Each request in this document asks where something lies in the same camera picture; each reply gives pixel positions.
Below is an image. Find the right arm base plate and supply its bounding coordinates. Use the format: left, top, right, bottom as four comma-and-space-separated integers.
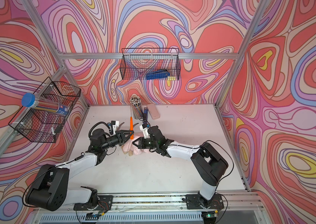
182, 193, 224, 211

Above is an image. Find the black wire basket left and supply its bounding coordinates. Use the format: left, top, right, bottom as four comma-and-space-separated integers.
9, 77, 81, 143

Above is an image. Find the black wire basket back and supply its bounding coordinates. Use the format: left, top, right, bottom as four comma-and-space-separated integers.
120, 47, 181, 80

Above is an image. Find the blue tool in basket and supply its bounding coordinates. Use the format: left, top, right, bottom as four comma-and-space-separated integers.
146, 70, 171, 80

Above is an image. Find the black wire basket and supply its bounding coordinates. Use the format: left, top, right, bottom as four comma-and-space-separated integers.
120, 47, 181, 80
9, 77, 81, 143

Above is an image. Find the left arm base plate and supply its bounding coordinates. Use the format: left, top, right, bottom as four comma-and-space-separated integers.
74, 195, 113, 212

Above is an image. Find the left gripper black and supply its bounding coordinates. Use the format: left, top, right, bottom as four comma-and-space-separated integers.
100, 131, 133, 152

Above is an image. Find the cup of coloured pencils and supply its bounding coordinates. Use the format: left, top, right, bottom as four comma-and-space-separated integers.
130, 95, 143, 119

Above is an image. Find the orange handle sickle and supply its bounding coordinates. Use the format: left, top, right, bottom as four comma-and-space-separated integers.
130, 106, 134, 140

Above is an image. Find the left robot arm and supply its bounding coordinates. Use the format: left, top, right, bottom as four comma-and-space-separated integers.
23, 129, 134, 211

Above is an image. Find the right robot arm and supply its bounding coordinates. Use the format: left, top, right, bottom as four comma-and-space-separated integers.
132, 126, 229, 202

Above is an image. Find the blue stapler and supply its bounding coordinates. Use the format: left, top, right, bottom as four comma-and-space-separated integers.
143, 107, 148, 123

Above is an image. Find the pink rectangular box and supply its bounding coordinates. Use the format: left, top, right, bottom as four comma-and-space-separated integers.
147, 104, 160, 120

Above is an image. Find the aluminium front rail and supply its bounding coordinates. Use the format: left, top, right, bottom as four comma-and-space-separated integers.
110, 192, 264, 211

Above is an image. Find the pink terry rag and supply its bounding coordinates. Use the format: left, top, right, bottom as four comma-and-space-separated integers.
121, 133, 149, 155

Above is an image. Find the blue cap pencil tube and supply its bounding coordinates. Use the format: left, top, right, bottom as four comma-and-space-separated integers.
21, 93, 69, 116

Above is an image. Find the yellow item in basket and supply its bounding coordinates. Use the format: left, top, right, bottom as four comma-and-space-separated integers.
166, 77, 176, 81

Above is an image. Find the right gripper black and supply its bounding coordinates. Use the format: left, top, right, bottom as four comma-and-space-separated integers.
132, 137, 159, 149

